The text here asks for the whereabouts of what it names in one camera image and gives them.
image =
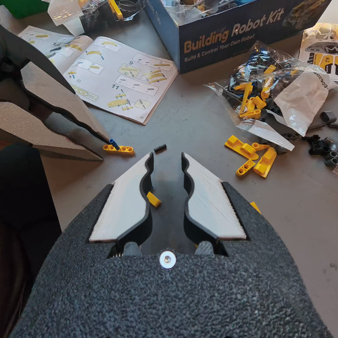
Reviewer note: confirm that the dark grey angled connector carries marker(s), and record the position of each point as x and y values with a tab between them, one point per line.
328	117

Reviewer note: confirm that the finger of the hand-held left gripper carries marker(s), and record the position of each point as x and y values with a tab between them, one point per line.
31	126
58	92

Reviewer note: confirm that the yellow five-hole beam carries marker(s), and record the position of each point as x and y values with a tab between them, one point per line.
125	149
153	199

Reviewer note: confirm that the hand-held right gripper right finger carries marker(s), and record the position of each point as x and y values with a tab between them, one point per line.
214	211

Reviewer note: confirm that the black connector pin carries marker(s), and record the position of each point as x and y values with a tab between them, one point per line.
160	148

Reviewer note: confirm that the person's legs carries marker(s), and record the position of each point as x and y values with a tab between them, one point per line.
26	198

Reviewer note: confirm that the dark grey axle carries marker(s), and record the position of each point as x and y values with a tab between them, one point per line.
316	126

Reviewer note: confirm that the small yellow connector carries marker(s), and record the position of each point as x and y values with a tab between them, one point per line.
261	146

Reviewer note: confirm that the yellow and grey sticker sheet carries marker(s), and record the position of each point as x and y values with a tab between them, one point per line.
322	47

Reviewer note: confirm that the dark blue kit box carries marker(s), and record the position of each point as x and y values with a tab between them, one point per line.
224	45

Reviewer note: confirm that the yellow angled panel piece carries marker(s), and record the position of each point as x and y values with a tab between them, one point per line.
237	144

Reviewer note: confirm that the yellow three-hole beam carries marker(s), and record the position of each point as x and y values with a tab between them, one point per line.
245	167

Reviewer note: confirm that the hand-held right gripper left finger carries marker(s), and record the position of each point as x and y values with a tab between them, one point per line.
124	211

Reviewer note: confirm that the pile of black connectors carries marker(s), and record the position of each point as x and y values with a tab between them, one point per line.
322	150

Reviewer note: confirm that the grey desk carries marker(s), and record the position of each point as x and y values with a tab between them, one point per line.
198	118

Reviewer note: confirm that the plastic bag of yellow parts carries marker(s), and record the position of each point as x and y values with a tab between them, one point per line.
264	100

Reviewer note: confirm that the yellow curved panel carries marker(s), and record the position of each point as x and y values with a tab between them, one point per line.
265	163

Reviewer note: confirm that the open instruction booklet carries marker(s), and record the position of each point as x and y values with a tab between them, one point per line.
113	79

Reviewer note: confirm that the large yellow panel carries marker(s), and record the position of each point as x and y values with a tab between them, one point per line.
255	207

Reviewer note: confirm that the green bin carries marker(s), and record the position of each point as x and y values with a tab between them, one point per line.
21	8

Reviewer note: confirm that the plastic bag of large parts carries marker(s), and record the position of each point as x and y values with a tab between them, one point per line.
79	15

